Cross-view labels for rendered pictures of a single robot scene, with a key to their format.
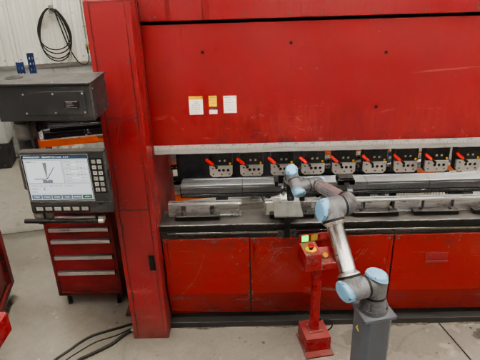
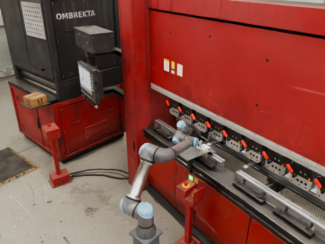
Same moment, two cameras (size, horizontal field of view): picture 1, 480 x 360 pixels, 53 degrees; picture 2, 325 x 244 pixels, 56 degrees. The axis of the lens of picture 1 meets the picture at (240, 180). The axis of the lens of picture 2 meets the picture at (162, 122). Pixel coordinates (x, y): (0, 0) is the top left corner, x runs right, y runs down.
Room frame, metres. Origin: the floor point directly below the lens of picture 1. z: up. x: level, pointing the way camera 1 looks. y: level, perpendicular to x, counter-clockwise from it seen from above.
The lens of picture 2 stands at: (1.13, -2.10, 2.47)
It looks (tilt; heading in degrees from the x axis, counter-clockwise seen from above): 26 degrees down; 54
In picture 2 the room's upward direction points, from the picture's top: straight up
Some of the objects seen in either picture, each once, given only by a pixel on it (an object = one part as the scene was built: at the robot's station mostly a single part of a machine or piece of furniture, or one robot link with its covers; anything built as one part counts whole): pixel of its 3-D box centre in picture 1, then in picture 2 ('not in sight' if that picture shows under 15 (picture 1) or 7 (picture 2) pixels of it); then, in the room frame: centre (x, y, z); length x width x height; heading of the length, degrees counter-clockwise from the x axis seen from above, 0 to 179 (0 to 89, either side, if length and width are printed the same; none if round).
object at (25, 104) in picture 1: (63, 154); (96, 69); (2.46, 0.96, 1.53); 0.51 x 0.25 x 0.85; 87
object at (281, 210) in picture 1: (286, 206); (192, 151); (2.77, -0.30, 1.00); 0.26 x 0.18 x 0.01; 179
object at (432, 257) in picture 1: (436, 257); not in sight; (2.74, -1.33, 0.59); 0.15 x 0.02 x 0.07; 89
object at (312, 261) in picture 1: (317, 251); (190, 190); (2.61, -0.48, 0.75); 0.20 x 0.16 x 0.18; 99
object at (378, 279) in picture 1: (374, 282); (144, 213); (2.01, -0.67, 0.94); 0.13 x 0.12 x 0.14; 110
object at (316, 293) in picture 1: (315, 296); (188, 221); (2.61, -0.48, 0.39); 0.05 x 0.05 x 0.54; 9
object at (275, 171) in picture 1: (281, 161); (203, 121); (2.91, -0.28, 1.26); 0.15 x 0.09 x 0.17; 89
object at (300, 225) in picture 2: (434, 211); (292, 221); (2.84, -1.31, 0.89); 0.30 x 0.05 x 0.03; 89
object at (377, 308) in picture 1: (373, 301); (145, 226); (2.01, -0.68, 0.82); 0.15 x 0.15 x 0.10
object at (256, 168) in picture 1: (251, 161); (189, 113); (2.92, -0.08, 1.26); 0.15 x 0.09 x 0.17; 89
